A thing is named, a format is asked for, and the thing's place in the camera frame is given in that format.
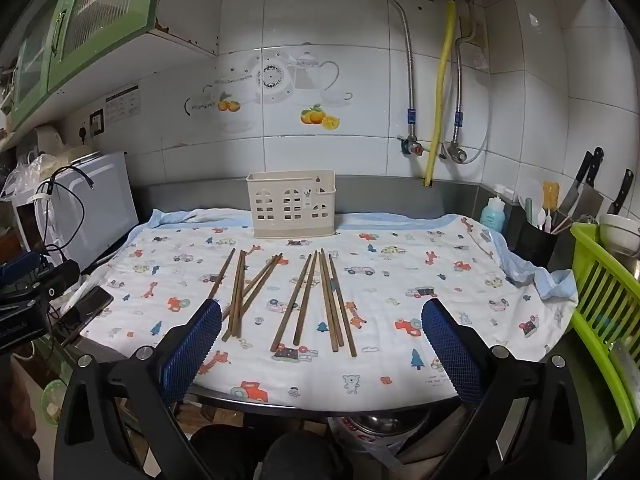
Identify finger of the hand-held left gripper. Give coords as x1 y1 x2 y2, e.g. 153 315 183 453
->
35 259 81 301

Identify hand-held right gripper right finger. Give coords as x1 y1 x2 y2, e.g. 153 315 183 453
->
421 298 588 480

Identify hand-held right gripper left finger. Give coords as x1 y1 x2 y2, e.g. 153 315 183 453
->
52 299 223 480

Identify bunch of wooden chopsticks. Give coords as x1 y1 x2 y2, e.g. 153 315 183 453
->
206 248 358 358

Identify cream plastic utensil holder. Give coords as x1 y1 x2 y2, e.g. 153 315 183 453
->
247 169 337 239

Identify person's left forearm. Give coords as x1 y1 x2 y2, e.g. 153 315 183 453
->
0 355 36 463

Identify black smartphone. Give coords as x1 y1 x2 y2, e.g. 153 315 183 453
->
54 286 114 346

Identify cartoon printed blanket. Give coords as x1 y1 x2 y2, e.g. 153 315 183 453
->
75 207 581 406

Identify white microwave oven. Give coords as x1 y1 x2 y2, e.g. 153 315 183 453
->
12 151 140 272

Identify green bowl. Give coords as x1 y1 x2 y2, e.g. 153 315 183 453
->
41 379 69 427

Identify metal basin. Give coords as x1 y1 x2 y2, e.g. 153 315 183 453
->
342 406 432 442

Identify clear plastic bag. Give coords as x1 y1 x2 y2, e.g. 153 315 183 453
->
0 152 53 202

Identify person's black trousers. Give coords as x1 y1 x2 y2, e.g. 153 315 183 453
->
190 424 353 480

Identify black utensil cup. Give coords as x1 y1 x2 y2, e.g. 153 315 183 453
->
515 219 559 269

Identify beige kettle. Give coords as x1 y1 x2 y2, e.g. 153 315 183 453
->
31 124 67 161

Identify teal soap pump bottle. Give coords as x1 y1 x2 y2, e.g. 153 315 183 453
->
479 185 514 234

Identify green plastic dish rack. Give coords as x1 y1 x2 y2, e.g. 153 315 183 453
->
569 222 640 443

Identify white spatula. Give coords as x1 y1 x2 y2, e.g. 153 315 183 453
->
520 179 546 231

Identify steel valve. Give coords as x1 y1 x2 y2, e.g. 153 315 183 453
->
441 141 469 163

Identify steel cleaver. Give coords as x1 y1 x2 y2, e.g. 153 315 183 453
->
556 147 605 222

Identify white bowl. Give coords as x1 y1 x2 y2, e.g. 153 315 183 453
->
599 213 640 257

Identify black cable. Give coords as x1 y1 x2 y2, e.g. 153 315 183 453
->
32 166 97 261

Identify printed wall label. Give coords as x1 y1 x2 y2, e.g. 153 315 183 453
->
105 84 141 124

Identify red handled valve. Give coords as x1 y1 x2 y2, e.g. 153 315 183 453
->
399 135 427 159

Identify thin grey cable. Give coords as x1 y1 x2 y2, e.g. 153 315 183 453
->
462 60 495 165

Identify black handled knife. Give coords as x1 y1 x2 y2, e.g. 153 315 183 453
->
606 168 635 216

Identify metal flexible hose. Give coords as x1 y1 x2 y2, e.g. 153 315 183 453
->
379 0 419 142
451 14 477 147

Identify green wall cabinet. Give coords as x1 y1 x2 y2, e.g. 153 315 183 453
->
0 0 167 136

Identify yellow gas hose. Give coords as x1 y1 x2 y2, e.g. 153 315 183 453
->
424 0 457 189

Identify orange fruit wall decal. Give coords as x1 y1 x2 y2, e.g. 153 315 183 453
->
300 104 341 131

